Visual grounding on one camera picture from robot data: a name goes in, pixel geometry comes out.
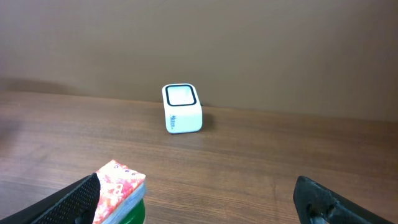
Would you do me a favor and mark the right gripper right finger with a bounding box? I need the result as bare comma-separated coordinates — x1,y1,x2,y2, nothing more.
293,175,392,224

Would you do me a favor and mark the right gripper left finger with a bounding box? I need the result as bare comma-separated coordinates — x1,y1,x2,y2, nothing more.
1,173,101,224

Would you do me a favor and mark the red tissue pack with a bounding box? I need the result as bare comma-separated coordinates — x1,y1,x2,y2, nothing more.
93,160,147,224

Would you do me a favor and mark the yellow Vim dish soap bottle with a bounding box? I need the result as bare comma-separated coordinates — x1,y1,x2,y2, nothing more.
119,200,146,224

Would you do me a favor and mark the white barcode scanner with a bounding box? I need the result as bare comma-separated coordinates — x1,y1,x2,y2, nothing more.
162,83,203,134

